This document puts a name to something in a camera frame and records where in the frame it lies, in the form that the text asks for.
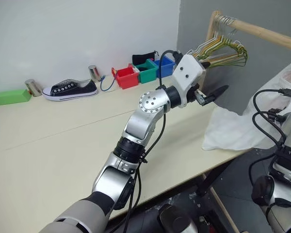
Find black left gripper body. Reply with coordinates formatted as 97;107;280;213
187;83;217;106

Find white shorts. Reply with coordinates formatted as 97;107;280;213
201;60;291;151

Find bunch of clothes hangers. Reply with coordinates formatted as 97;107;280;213
195;17;245;65

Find blue plastic bin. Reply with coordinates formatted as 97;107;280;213
153;56;177;79

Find green plastic bin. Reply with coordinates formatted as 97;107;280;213
135;59;159;84

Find wooden clothes rack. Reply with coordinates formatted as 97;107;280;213
198;10;291;233

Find black fabric pouch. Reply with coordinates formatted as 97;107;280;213
132;50;160;67

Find red plastic bin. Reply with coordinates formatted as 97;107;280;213
111;63;140;90

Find black table brace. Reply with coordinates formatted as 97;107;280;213
196;166;224;198

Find silver metal can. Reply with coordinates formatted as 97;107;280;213
88;65;101;82
24;79;43;98

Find black and white sneaker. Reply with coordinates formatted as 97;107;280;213
42;79;99;101

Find dark grey rounded housing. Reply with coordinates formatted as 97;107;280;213
157;203;197;233

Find green rectangular block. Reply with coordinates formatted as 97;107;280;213
0;88;32;107

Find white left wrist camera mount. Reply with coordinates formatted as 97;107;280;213
172;54;206;108

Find orange wire hanger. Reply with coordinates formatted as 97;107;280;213
201;21;247;66

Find white wire hanger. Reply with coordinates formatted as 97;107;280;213
188;15;243;59

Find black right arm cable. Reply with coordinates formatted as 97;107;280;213
247;87;291;192

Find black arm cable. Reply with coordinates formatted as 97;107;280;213
122;50;182;233
247;87;291;192

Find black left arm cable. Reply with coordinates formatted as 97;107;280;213
122;50;182;233

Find blue cable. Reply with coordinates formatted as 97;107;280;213
100;74;118;93

